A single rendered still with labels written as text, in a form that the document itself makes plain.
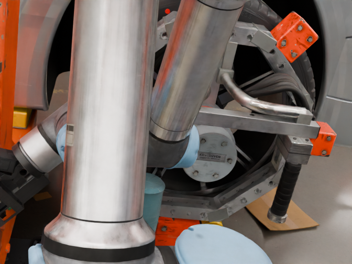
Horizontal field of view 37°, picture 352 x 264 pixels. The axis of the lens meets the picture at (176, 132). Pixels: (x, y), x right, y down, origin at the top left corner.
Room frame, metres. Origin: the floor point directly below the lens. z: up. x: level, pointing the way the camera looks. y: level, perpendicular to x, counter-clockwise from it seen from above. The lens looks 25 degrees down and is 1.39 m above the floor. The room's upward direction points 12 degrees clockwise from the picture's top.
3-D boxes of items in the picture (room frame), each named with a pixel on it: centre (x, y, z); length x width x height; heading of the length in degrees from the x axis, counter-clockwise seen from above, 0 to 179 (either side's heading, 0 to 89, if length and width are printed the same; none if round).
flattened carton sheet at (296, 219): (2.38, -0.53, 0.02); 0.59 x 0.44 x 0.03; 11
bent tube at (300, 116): (1.13, -0.17, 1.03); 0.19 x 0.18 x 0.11; 11
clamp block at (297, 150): (1.06, -0.26, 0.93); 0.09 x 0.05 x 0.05; 11
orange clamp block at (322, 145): (1.30, -0.36, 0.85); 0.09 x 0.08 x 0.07; 101
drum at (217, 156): (1.16, -0.07, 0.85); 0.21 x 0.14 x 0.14; 11
